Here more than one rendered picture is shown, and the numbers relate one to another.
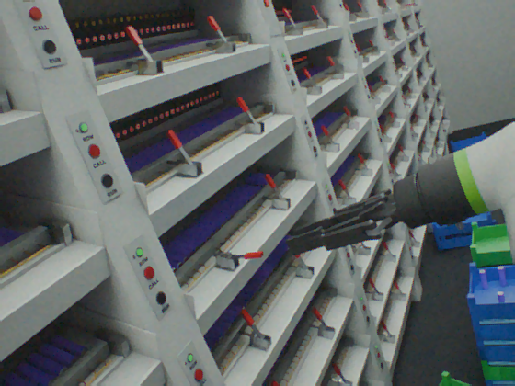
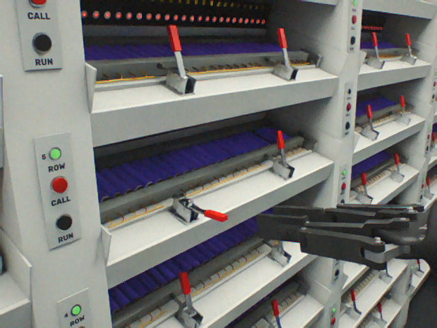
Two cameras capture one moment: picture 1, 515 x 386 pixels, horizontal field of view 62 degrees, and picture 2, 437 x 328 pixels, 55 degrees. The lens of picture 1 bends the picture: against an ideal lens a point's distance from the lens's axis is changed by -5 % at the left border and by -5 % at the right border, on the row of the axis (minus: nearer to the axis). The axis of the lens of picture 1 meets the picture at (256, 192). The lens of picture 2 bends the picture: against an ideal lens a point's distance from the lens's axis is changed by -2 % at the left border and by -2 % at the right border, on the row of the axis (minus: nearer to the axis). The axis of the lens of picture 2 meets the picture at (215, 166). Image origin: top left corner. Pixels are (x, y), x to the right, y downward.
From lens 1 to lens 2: 0.23 m
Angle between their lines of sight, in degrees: 9
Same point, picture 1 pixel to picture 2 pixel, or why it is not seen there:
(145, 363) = (10, 296)
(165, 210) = (119, 115)
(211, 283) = (153, 228)
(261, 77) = (319, 20)
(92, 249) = not seen: outside the picture
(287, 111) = (332, 70)
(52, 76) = not seen: outside the picture
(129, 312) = (12, 223)
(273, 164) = (294, 126)
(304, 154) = (333, 127)
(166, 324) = (59, 258)
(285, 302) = (241, 282)
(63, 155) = not seen: outside the picture
